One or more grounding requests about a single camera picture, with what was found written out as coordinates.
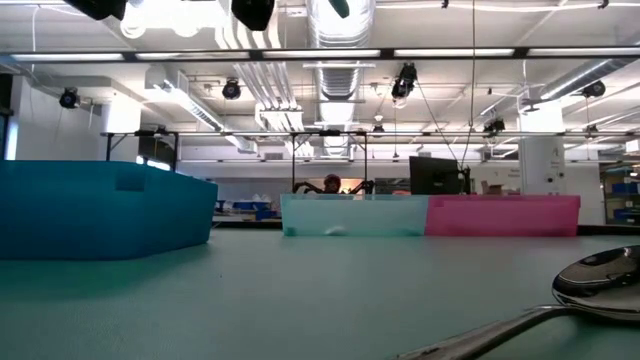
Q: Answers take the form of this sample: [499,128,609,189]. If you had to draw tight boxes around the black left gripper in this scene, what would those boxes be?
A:
[63,0,129,22]

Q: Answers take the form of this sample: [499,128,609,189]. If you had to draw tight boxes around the blue plastic bin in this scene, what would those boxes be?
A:
[0,159,220,261]

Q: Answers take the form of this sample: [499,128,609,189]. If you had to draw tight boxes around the all steel spoon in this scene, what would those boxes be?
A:
[394,243,640,360]

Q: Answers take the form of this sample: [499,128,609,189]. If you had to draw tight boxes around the long white light fixture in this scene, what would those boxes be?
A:
[149,82,259,154]

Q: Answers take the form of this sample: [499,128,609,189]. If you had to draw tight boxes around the dark background screen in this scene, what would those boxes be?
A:
[137,135,177,172]

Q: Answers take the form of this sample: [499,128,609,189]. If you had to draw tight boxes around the white ceiling pipes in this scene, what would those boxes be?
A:
[214,0,306,132]

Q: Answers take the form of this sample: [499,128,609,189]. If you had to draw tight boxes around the blue storage crates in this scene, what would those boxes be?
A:
[215,199,281,222]

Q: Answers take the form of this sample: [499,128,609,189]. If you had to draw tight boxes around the person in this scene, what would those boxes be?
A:
[319,173,346,195]

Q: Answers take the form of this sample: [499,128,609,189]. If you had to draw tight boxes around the green table mat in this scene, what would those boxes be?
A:
[0,227,640,360]

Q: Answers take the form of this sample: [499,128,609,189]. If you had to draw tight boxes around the translucent teal plastic bin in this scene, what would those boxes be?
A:
[279,193,431,238]

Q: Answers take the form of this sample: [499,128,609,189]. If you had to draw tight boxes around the black background monitor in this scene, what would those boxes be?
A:
[408,155,472,196]

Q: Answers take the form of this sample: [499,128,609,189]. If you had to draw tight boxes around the translucent pink plastic bin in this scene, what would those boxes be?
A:
[424,194,582,238]

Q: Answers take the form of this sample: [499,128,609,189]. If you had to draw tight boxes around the white pillar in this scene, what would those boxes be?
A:
[517,112,568,197]

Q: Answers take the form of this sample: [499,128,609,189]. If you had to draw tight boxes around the shelf with blue boxes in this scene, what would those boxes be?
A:
[599,162,640,226]

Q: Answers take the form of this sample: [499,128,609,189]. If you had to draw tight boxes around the wide silver ventilation duct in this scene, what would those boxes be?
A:
[305,0,377,159]

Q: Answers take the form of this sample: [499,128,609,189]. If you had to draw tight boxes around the black background rig frame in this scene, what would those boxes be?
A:
[99,128,371,196]

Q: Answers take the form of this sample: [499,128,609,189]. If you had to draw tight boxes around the thin hanging cable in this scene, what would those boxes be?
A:
[458,0,476,171]

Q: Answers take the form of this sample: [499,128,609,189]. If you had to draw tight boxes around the slim silver ventilation duct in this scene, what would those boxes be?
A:
[519,57,640,109]

